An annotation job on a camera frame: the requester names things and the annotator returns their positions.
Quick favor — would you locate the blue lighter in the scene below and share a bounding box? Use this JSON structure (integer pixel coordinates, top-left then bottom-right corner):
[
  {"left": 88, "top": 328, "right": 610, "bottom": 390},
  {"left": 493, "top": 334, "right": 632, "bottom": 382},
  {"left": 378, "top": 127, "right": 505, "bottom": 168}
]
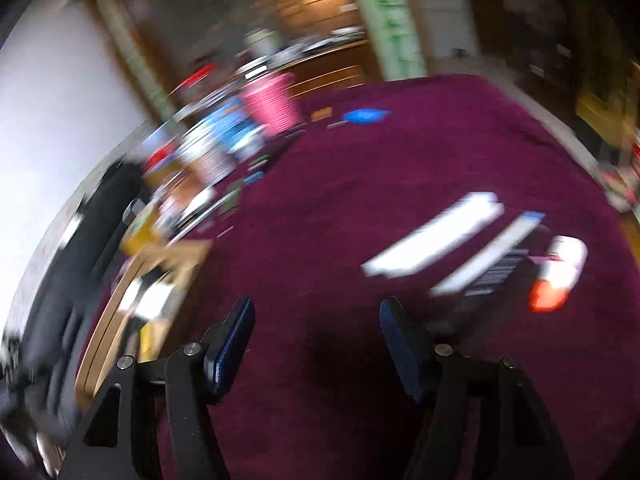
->
[{"left": 344, "top": 107, "right": 392, "bottom": 126}]

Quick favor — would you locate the pink knit-covered bottle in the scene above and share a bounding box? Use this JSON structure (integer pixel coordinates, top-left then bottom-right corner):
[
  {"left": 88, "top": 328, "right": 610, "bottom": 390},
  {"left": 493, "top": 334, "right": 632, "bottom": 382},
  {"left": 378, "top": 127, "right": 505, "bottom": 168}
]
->
[{"left": 240, "top": 72, "right": 304, "bottom": 137}]

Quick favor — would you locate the purple tablecloth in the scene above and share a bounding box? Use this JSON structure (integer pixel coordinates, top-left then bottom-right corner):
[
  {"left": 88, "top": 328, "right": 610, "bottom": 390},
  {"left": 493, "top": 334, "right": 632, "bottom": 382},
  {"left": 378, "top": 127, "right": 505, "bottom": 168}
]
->
[{"left": 75, "top": 74, "right": 640, "bottom": 480}]

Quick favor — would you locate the shallow cardboard box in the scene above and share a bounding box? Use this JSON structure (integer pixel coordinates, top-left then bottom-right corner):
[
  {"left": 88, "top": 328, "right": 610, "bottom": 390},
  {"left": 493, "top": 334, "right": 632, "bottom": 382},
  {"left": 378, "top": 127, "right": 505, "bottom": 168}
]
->
[{"left": 75, "top": 239, "right": 214, "bottom": 411}]

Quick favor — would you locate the black leather sofa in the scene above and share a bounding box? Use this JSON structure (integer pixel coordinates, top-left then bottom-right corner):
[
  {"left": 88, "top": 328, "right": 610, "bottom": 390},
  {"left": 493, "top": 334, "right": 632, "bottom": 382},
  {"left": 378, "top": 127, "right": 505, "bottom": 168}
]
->
[{"left": 0, "top": 160, "right": 153, "bottom": 466}]

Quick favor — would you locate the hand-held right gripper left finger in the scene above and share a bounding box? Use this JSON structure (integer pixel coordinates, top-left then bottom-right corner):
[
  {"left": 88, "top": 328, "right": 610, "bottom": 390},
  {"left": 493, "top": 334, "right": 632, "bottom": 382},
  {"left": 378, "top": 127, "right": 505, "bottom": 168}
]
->
[{"left": 57, "top": 296, "right": 257, "bottom": 480}]

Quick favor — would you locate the white cube charger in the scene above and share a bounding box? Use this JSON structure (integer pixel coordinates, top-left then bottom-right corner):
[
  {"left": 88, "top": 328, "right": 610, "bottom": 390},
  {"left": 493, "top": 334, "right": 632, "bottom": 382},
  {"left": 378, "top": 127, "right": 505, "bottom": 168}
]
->
[{"left": 361, "top": 191, "right": 505, "bottom": 279}]

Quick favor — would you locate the white glue bottle orange cap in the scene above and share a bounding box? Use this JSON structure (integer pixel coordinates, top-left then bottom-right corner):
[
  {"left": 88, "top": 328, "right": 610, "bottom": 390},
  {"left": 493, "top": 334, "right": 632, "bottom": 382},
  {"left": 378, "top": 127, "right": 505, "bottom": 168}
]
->
[{"left": 528, "top": 234, "right": 589, "bottom": 313}]

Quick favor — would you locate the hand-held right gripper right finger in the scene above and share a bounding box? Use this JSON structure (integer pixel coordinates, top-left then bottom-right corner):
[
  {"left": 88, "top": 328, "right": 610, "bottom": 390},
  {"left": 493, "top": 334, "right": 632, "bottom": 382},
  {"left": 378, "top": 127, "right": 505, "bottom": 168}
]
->
[{"left": 378, "top": 297, "right": 583, "bottom": 480}]

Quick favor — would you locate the black marker red cap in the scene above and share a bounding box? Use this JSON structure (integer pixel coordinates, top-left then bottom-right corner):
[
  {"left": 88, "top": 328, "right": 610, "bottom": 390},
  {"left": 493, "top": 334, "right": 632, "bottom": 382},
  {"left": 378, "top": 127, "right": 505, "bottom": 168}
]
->
[{"left": 440, "top": 240, "right": 543, "bottom": 333}]

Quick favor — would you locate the wooden cabinet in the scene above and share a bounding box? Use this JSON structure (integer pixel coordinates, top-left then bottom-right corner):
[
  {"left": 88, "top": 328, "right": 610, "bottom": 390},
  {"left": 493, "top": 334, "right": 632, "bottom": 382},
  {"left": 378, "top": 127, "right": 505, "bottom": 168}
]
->
[{"left": 280, "top": 42, "right": 382, "bottom": 100}]

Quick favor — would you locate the clear jar blue label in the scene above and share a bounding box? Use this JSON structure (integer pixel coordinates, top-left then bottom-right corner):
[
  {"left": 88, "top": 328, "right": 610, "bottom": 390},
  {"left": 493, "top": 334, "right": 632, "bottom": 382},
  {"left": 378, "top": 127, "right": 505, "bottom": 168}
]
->
[{"left": 184, "top": 100, "right": 257, "bottom": 163}]

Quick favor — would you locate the bamboo painted panel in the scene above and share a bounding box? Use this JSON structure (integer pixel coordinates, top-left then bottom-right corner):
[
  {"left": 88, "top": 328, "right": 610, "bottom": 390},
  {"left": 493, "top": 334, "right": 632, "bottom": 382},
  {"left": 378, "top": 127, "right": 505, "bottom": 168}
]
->
[{"left": 341, "top": 0, "right": 429, "bottom": 82}]

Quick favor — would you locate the white marker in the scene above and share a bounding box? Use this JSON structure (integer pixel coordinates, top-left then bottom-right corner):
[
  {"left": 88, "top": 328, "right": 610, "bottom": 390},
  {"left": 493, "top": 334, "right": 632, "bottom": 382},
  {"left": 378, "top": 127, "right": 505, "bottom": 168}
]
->
[{"left": 431, "top": 211, "right": 547, "bottom": 297}]

